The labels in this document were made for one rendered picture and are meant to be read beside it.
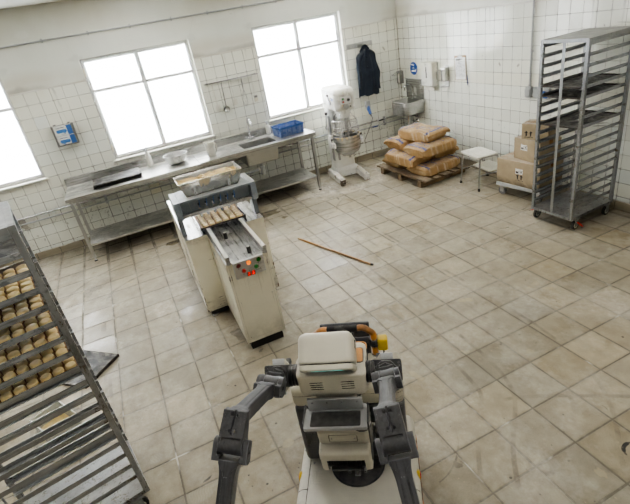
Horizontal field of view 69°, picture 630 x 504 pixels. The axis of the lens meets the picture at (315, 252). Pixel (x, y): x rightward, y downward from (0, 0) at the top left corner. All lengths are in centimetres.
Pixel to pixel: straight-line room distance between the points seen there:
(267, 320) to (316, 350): 211
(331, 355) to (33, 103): 582
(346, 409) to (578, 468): 154
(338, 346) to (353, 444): 55
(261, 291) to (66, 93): 419
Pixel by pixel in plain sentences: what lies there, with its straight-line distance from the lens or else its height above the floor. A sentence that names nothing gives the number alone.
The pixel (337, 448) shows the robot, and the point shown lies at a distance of 213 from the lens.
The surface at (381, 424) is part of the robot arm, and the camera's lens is 138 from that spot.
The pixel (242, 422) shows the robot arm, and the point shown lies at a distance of 146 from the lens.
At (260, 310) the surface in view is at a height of 35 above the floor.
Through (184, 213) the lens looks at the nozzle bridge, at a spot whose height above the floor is 105.
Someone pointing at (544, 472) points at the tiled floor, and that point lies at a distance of 302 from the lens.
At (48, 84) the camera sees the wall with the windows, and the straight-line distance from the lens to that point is 690.
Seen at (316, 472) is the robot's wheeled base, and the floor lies 28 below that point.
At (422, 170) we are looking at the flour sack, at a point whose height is 22.
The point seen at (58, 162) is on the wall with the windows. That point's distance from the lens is 702.
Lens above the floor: 237
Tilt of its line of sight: 27 degrees down
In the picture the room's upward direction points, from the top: 10 degrees counter-clockwise
